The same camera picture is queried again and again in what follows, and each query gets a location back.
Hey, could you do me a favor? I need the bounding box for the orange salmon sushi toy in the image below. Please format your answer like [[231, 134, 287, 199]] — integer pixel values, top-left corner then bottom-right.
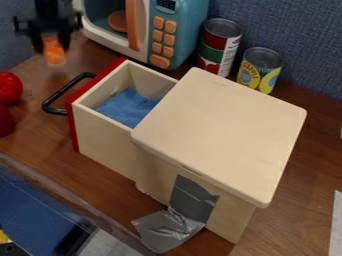
[[41, 34, 69, 66]]

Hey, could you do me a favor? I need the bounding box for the red green white can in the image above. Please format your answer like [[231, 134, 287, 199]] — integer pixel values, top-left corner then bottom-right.
[[196, 17, 245, 79]]

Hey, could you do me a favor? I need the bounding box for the cabinet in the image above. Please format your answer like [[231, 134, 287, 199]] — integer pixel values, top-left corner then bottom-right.
[[129, 66, 309, 245]]

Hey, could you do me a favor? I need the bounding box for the blue cloth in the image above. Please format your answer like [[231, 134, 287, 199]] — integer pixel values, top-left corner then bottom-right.
[[93, 87, 162, 130]]

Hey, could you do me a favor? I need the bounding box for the drawer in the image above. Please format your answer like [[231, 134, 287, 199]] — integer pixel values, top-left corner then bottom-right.
[[41, 57, 181, 183]]

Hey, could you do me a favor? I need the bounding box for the yellow can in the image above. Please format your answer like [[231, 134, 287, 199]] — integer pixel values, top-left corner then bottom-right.
[[235, 46, 285, 96]]

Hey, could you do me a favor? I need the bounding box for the red toy ball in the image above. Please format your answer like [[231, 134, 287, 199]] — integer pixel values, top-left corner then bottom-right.
[[0, 104, 18, 138], [0, 71, 25, 105]]

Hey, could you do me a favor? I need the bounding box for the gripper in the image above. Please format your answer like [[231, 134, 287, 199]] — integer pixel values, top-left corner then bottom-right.
[[12, 13, 85, 54]]

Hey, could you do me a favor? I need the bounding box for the grey tape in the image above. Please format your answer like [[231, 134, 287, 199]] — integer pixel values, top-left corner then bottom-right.
[[129, 174, 221, 255]]

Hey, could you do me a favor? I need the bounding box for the toy microwave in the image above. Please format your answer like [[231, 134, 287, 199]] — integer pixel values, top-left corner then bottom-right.
[[72, 0, 212, 71]]

